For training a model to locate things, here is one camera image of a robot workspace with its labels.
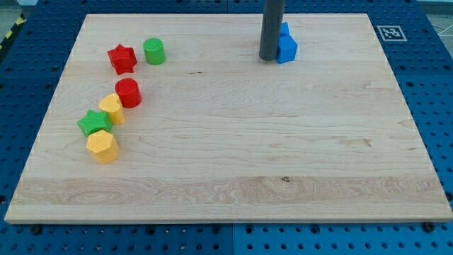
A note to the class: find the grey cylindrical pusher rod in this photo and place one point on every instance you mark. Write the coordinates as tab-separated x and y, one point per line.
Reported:
270	31

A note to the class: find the yellow hexagon block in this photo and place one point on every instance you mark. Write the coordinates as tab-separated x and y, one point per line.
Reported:
102	146

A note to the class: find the blue block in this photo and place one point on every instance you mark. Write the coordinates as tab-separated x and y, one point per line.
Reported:
287	46

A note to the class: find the fiducial marker tag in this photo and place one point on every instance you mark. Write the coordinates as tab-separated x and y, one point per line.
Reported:
391	33

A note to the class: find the green cylinder block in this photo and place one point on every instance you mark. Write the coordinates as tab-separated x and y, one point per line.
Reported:
154	51

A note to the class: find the wooden board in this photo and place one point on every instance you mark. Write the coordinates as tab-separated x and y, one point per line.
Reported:
221	136

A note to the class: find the red star block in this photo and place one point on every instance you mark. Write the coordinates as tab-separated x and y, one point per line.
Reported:
122	59

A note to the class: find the red cylinder block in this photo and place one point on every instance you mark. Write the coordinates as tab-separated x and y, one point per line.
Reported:
128	91

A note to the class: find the yellow heart block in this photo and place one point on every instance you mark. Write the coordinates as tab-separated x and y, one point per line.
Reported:
112	105

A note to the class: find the green star block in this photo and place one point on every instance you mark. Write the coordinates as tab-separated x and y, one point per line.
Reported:
95	121

